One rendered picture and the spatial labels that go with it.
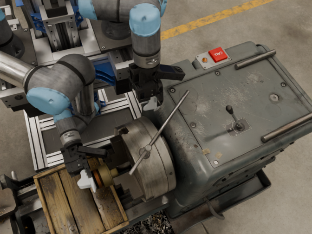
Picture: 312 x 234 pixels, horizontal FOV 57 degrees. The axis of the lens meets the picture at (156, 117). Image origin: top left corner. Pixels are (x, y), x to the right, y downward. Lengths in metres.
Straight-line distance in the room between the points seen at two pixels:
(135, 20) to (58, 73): 0.34
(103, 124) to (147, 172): 1.23
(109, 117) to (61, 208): 1.04
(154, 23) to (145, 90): 0.21
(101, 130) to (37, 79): 1.28
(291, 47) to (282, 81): 2.10
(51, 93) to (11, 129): 1.68
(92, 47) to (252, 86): 0.77
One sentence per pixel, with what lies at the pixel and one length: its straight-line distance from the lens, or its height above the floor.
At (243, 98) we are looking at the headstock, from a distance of 1.16.
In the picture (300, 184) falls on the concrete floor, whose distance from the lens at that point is 2.61.
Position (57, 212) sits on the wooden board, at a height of 0.89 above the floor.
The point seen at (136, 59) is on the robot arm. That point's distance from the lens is 0.78.
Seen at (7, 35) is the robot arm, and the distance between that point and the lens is 1.29.
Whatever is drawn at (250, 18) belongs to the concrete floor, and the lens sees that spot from 3.46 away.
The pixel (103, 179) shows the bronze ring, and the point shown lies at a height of 1.11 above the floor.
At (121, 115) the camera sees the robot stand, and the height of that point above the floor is 0.21.
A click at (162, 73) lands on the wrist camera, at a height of 1.50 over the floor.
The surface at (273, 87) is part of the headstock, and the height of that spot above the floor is 1.26.
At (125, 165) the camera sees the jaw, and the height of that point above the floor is 1.05.
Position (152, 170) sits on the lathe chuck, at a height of 1.21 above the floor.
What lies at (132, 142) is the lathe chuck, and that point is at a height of 1.24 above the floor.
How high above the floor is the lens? 2.17
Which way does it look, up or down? 62 degrees down
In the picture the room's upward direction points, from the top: 10 degrees clockwise
